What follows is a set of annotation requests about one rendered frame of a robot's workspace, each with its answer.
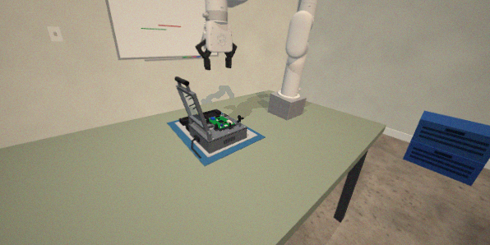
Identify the green circuit board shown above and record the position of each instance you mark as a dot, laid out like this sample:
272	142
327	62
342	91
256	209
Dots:
221	121

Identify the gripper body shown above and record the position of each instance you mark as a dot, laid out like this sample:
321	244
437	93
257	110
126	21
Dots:
218	36

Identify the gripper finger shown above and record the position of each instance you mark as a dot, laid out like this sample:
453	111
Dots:
228	60
204	55

